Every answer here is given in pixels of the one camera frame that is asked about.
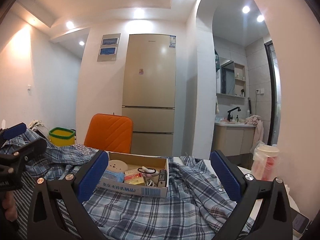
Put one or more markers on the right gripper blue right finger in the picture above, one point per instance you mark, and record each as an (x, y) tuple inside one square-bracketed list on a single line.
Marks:
[(228, 174)]

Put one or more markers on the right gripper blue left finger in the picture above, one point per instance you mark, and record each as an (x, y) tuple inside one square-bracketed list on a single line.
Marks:
[(88, 177)]

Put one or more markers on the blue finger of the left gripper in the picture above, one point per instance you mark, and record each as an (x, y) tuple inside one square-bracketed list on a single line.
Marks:
[(14, 131)]

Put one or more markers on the round beige powder puff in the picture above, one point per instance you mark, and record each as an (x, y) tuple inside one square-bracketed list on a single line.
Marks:
[(117, 166)]

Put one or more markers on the red gold cigarette pack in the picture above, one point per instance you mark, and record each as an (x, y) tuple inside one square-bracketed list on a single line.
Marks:
[(133, 177)]

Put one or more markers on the person's left hand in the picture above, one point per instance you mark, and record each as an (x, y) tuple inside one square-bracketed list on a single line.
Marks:
[(9, 206)]

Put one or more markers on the beige clothes pile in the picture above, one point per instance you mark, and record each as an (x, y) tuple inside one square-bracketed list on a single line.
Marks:
[(39, 126)]

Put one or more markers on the blue tissue pack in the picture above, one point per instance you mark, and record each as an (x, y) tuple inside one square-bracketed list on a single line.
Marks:
[(114, 176)]

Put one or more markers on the bathroom vanity cabinet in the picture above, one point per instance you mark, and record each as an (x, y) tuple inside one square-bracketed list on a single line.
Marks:
[(233, 139)]

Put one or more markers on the blue plaid shirt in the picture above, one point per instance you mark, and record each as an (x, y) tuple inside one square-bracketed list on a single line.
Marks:
[(196, 206)]

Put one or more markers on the yellow green bin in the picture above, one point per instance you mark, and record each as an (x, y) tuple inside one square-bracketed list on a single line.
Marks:
[(61, 136)]

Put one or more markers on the orange chair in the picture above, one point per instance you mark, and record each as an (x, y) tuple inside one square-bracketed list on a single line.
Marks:
[(110, 133)]

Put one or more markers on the open cardboard box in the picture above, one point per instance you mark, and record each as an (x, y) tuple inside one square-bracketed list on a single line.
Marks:
[(155, 187)]

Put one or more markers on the pink towel on sink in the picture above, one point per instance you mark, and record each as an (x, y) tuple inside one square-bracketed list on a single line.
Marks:
[(257, 122)]

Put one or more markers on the smartphone on table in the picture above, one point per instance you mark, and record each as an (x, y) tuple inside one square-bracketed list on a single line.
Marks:
[(299, 223)]

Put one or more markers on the mirror cabinet with shelves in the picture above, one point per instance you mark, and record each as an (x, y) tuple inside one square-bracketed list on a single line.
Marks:
[(230, 78)]

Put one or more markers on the beige refrigerator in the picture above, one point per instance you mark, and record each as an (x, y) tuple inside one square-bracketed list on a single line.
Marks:
[(149, 92)]

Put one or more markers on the wall electrical panel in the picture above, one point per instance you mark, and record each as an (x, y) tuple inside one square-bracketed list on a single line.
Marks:
[(108, 47)]

